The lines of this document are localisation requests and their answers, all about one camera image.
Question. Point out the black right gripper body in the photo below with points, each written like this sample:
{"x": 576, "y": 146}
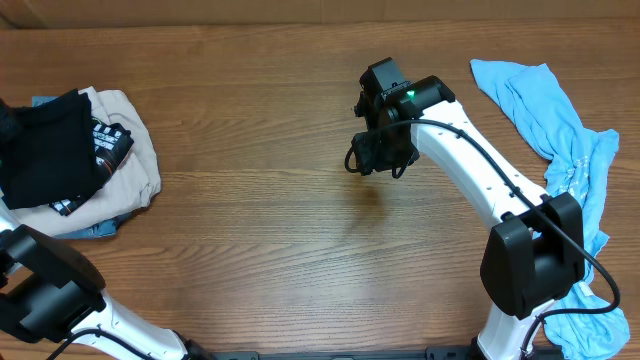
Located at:
{"x": 386, "y": 152}

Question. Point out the black t-shirt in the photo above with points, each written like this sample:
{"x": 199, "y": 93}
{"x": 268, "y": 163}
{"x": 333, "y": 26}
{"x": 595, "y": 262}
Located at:
{"x": 48, "y": 152}

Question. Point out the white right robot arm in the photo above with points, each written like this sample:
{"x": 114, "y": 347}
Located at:
{"x": 532, "y": 257}

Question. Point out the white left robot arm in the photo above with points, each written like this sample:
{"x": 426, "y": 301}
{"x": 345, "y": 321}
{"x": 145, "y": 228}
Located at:
{"x": 64, "y": 300}

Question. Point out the light blue t-shirt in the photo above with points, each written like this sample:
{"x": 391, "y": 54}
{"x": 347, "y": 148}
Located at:
{"x": 579, "y": 162}

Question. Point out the white folded shirt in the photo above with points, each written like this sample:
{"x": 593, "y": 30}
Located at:
{"x": 132, "y": 187}

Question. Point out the black printed folded shirt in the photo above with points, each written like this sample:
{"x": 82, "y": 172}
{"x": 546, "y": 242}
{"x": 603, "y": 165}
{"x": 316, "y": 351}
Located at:
{"x": 112, "y": 143}

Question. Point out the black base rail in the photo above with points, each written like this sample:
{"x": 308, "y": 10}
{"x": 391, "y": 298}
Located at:
{"x": 340, "y": 355}

